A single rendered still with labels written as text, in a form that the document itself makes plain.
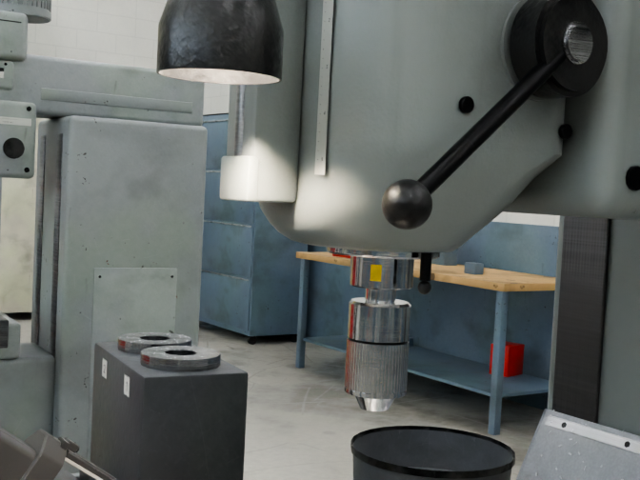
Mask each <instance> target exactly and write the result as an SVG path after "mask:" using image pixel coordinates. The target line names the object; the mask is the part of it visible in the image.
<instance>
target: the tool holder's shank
mask: <svg viewBox="0 0 640 480"><path fill-rule="evenodd" d="M395 297H396V290H373V289H366V294H365V299H366V301H370V302H377V303H393V302H394V301H395Z"/></svg>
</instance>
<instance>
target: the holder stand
mask: <svg viewBox="0 0 640 480"><path fill-rule="evenodd" d="M248 376H249V375H248V373H247V372H246V371H244V370H241V369H239V368H237V367H235V366H234V365H232V364H230V363H228V362H226V361H224V360H222V359H221V353H220V352H219V351H217V350H212V349H207V348H200V347H196V346H194V345H193V344H192V343H191V338H190V337H188V336H186V335H182V334H175V333H165V332H135V333H127V334H122V335H120V336H118V341H117V342H97V343H95V346H94V370H93V395H92V418H91V443H90V461H91V462H92V463H93V464H94V465H96V466H97V467H99V468H101V469H102V470H104V471H106V472H107V473H109V474H111V475H112V476H113V477H115V478H116V479H117V480H243V476H244V456H245V436H246V416H247V396H248Z"/></svg>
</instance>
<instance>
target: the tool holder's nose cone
mask: <svg viewBox="0 0 640 480"><path fill-rule="evenodd" d="M355 398H356V400H357V402H358V405H359V407H360V409H362V410H370V411H385V410H388V409H389V408H390V406H391V404H392V402H393V401H394V399H370V398H363V397H358V396H355Z"/></svg>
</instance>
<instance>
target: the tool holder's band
mask: <svg viewBox="0 0 640 480"><path fill-rule="evenodd" d="M410 312H411V304H410V303H409V302H407V301H403V300H398V299H395V301H394V302H393V303H377V302H370V301H366V299H365V297H360V298H352V299H351V300H350V301H349V313H350V314H353V315H357V316H363V317H371V318H388V319H397V318H408V317H410Z"/></svg>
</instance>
